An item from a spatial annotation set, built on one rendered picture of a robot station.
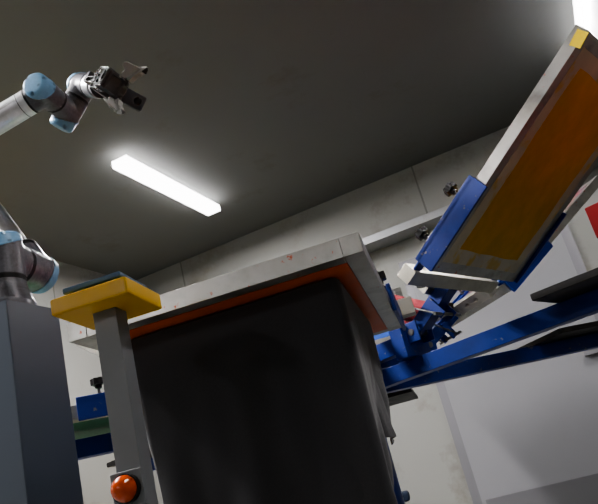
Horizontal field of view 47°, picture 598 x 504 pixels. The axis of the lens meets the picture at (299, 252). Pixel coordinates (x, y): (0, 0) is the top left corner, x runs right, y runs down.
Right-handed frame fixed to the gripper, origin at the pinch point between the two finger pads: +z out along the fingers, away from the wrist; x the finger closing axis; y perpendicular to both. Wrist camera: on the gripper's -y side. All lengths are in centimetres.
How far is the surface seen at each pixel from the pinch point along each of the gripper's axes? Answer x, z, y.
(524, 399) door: 1, -56, -407
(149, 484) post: -74, 96, 15
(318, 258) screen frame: -30, 91, -2
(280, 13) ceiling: 113, -117, -105
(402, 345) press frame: -27, 38, -110
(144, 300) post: -50, 83, 22
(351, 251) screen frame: -26, 95, -4
